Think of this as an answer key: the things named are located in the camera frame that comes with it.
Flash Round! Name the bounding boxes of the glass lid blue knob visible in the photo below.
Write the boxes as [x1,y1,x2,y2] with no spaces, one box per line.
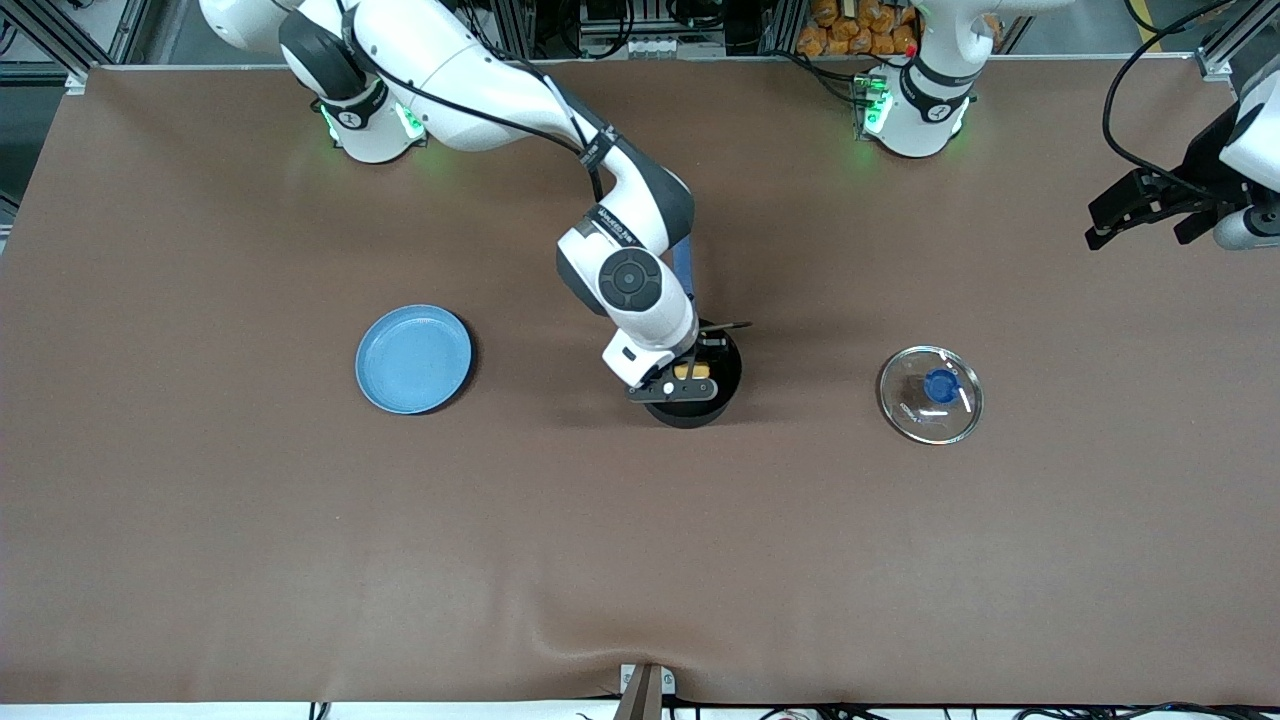
[878,345,985,446]

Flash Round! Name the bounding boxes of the brown table cover mat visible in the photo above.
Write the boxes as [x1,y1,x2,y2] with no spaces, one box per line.
[0,58,1280,706]

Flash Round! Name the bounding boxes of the blue round plate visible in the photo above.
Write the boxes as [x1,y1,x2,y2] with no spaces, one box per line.
[355,304,474,415]

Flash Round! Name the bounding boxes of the pile of orange objects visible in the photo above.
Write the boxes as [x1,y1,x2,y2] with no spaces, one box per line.
[797,0,919,58]

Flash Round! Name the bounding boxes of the black pot blue handle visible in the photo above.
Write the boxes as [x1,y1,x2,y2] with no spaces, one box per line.
[645,238,744,429]

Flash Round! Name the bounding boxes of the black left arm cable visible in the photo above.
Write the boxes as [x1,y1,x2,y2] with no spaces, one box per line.
[1103,0,1246,186]

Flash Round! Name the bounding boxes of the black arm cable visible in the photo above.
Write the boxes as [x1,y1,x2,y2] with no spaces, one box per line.
[1103,0,1246,186]
[340,0,613,201]

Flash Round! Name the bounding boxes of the aluminium frame post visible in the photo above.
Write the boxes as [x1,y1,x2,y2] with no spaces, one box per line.
[497,0,536,59]
[762,0,806,56]
[1195,0,1280,79]

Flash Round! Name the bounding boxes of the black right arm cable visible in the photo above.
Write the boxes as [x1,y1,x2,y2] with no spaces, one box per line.
[340,0,613,201]

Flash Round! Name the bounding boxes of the metal table edge bracket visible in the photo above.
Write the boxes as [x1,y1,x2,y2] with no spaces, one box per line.
[618,662,677,720]

